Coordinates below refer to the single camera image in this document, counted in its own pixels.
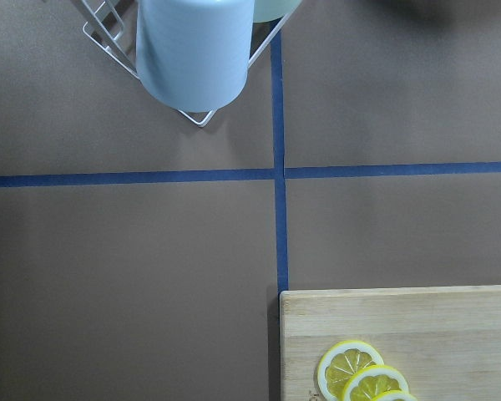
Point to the light blue plastic cup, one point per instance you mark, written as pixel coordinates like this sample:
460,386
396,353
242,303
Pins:
193,55

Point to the white wire cup rack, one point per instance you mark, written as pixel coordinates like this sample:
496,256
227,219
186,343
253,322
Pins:
116,35

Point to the lemon slice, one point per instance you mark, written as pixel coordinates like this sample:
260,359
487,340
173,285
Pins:
395,395
372,381
340,362

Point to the bamboo cutting board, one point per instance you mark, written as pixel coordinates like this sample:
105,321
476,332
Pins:
446,341

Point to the mint green plastic cup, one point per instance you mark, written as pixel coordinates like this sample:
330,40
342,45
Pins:
269,10

